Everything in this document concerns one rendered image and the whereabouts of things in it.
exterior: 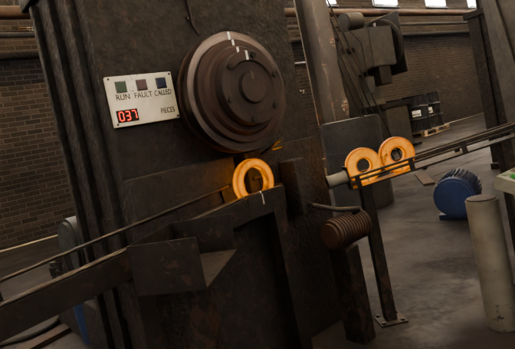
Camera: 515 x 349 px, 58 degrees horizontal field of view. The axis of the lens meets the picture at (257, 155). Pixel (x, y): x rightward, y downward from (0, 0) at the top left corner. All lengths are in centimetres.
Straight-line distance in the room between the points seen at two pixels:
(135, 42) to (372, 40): 810
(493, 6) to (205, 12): 271
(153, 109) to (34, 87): 619
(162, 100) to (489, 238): 135
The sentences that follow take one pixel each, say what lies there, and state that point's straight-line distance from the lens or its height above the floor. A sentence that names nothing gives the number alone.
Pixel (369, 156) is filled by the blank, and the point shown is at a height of 74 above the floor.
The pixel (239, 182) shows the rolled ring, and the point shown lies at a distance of 180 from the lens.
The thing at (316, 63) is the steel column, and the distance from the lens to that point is 631.
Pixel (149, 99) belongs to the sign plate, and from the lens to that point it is 178.
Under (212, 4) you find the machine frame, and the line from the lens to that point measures 207.
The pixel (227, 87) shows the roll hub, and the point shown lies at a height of 113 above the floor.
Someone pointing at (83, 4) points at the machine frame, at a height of 150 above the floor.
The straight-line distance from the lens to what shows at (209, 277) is 130.
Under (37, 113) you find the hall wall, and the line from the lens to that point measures 785.
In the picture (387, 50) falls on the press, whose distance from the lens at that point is 993.
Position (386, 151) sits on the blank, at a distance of 212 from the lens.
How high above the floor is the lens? 95
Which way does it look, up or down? 3 degrees down
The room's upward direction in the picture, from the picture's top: 12 degrees counter-clockwise
